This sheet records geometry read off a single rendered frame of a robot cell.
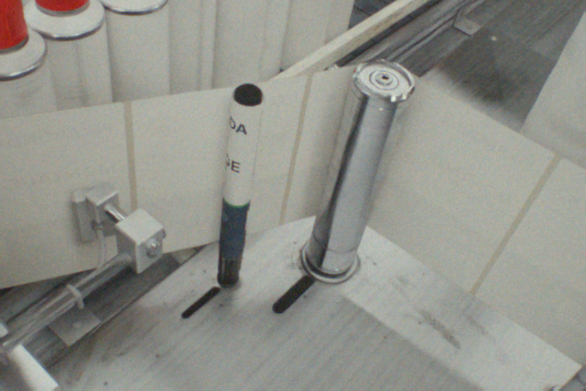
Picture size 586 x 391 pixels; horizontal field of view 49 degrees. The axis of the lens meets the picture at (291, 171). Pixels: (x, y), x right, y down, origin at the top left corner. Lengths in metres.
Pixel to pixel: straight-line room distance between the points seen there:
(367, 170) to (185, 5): 0.19
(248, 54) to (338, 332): 0.24
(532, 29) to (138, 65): 0.62
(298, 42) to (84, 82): 0.25
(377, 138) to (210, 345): 0.19
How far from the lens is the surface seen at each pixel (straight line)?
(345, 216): 0.45
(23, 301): 0.51
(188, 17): 0.51
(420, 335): 0.50
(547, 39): 0.96
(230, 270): 0.48
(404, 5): 0.76
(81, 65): 0.46
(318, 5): 0.62
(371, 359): 0.48
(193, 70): 0.54
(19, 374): 0.40
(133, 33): 0.47
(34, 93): 0.43
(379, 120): 0.38
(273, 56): 0.63
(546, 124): 0.57
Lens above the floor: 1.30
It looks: 47 degrees down
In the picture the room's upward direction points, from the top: 11 degrees clockwise
